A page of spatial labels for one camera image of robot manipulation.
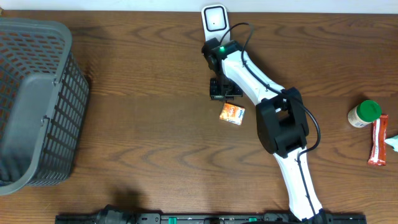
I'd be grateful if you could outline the teal wet wipes pack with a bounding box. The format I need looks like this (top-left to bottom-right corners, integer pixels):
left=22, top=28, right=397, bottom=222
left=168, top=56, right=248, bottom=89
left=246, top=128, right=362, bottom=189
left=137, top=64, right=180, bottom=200
left=385, top=136, right=398, bottom=152

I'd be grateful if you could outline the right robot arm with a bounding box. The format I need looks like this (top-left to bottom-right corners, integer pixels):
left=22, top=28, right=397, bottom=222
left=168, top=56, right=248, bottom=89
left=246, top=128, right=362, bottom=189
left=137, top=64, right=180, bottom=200
left=201, top=38, right=323, bottom=223

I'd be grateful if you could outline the orange small box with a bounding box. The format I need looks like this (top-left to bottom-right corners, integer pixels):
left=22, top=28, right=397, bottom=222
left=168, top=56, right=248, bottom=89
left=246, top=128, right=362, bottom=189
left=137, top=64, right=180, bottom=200
left=219, top=103, right=245, bottom=125

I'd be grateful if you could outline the white barcode scanner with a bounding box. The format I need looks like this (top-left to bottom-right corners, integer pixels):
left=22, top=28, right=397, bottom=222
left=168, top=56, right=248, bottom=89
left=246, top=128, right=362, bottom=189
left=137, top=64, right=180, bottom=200
left=201, top=4, right=229, bottom=41

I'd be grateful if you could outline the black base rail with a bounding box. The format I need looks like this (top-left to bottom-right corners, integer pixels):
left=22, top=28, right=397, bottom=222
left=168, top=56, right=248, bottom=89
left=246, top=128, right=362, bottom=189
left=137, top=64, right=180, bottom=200
left=55, top=205, right=367, bottom=224

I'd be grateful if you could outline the grey plastic basket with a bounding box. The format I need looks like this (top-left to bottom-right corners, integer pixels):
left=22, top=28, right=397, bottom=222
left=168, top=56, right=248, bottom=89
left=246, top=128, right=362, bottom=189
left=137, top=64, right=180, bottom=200
left=1, top=18, right=90, bottom=195

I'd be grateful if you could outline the green lid jar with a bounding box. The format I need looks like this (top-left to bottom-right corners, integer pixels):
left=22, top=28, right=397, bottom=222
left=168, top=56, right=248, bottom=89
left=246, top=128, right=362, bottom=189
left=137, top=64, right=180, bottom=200
left=347, top=100, right=382, bottom=128

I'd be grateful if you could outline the orange Top chocolate bar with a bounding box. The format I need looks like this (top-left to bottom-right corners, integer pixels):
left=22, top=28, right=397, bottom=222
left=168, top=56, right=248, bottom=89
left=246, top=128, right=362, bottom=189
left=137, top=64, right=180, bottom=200
left=368, top=114, right=389, bottom=166

